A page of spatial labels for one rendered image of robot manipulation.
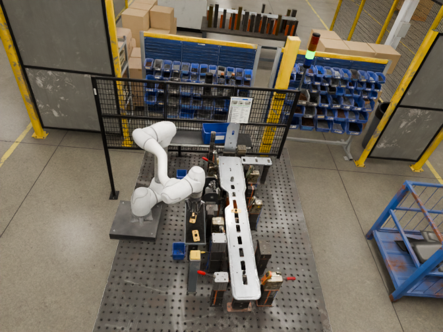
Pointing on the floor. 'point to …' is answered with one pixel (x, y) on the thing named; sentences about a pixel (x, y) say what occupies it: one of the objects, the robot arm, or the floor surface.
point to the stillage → (411, 249)
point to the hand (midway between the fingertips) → (193, 213)
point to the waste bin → (375, 122)
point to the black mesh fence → (178, 117)
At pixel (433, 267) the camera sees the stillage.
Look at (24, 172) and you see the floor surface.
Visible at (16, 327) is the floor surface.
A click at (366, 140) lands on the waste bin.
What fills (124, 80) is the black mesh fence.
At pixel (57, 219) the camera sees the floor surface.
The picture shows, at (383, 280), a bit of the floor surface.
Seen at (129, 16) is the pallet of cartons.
